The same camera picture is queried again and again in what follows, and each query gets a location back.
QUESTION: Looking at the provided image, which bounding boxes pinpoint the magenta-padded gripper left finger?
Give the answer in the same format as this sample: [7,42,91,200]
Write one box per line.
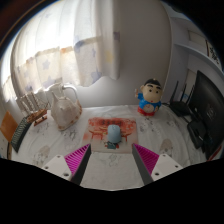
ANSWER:
[40,143,92,186]

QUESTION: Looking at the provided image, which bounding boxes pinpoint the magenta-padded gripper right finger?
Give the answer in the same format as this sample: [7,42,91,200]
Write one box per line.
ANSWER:
[131,143,184,186]

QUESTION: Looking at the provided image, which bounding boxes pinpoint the light blue computer mouse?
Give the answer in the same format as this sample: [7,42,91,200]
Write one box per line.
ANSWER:
[106,124,122,145]

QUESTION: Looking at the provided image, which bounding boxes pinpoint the white printed tablecloth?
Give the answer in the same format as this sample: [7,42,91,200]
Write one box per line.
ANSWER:
[6,104,214,191]

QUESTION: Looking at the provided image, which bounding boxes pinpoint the black keyboard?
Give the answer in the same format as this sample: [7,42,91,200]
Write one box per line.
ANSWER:
[10,115,34,154]

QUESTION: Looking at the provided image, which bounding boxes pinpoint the large white conch shell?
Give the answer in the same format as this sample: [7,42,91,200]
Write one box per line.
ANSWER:
[44,82,83,132]

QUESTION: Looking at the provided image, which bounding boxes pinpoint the wooden model sailing ship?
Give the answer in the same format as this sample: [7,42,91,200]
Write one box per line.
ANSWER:
[14,91,49,127]

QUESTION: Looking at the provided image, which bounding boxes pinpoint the black router with antennas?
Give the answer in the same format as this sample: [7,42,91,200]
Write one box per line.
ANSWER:
[168,80,196,118]

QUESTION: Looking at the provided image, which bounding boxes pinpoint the cartoon boy figurine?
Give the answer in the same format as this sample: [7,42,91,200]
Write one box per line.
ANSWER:
[134,78,163,117]

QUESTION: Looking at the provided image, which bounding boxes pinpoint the black monitor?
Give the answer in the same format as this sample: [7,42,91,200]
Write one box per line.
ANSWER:
[186,69,224,161]

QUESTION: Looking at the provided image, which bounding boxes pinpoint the white star-print curtain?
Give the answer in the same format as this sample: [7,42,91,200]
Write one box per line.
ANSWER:
[3,0,123,101]

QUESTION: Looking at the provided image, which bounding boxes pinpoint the white wall shelf unit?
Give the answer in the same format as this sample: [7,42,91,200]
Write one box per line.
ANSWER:
[163,13,224,111]

